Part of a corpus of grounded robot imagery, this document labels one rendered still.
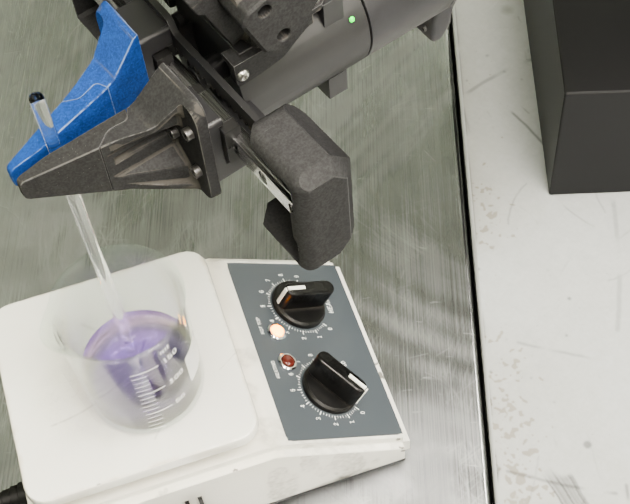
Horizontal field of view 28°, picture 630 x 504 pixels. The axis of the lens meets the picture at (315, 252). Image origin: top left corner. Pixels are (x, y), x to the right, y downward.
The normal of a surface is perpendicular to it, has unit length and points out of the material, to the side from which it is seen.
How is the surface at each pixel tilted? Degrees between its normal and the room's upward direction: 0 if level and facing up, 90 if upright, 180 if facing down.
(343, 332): 30
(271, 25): 91
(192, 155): 90
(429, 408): 0
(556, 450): 0
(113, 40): 45
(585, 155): 90
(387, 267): 0
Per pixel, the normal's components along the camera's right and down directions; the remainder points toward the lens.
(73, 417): -0.07, -0.55
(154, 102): -0.61, -0.03
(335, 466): 0.31, 0.78
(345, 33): 0.55, 0.44
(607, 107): 0.00, 0.83
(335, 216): 0.58, 0.65
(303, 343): 0.42, -0.63
